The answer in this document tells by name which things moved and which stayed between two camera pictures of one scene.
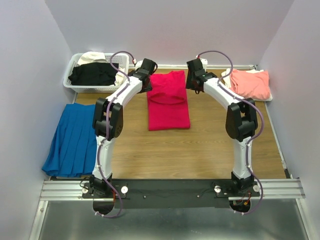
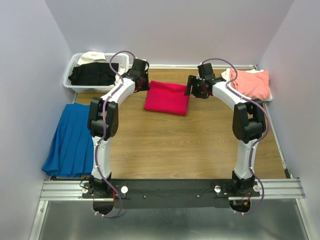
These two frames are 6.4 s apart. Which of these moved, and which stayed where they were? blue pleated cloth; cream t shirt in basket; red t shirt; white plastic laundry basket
Moved: red t shirt
Stayed: white plastic laundry basket; cream t shirt in basket; blue pleated cloth
